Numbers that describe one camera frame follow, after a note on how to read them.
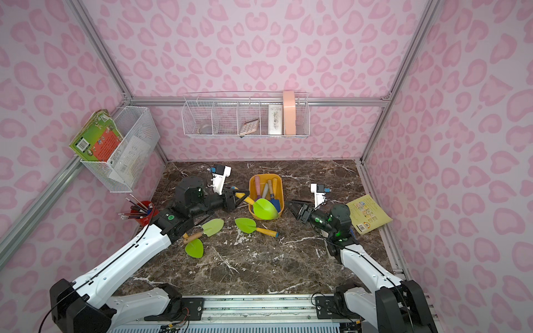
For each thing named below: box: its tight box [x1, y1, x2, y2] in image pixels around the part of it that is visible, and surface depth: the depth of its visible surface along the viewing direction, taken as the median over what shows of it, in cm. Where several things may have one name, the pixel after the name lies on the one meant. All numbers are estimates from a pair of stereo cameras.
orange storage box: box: [248, 173, 285, 220], surface depth 106 cm
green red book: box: [68, 108, 124, 162], surface depth 73 cm
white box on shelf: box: [267, 104, 283, 136], surface depth 94 cm
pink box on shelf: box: [283, 90, 297, 136], surface depth 84 cm
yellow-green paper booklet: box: [345, 194, 393, 236], surface depth 100 cm
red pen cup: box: [130, 200, 160, 227], surface depth 91 cm
